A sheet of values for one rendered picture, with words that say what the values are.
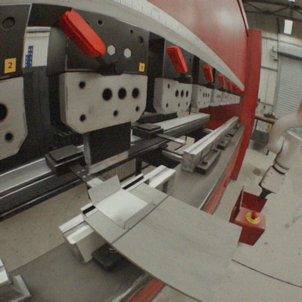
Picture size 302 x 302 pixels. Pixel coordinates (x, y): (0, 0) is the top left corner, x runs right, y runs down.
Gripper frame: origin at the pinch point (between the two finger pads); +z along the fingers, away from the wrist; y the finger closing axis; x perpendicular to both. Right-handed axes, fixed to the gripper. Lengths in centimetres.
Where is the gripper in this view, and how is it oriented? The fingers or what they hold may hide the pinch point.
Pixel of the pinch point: (263, 195)
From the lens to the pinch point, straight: 81.0
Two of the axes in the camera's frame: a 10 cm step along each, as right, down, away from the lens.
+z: -1.5, 8.6, 4.9
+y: 8.3, 3.8, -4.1
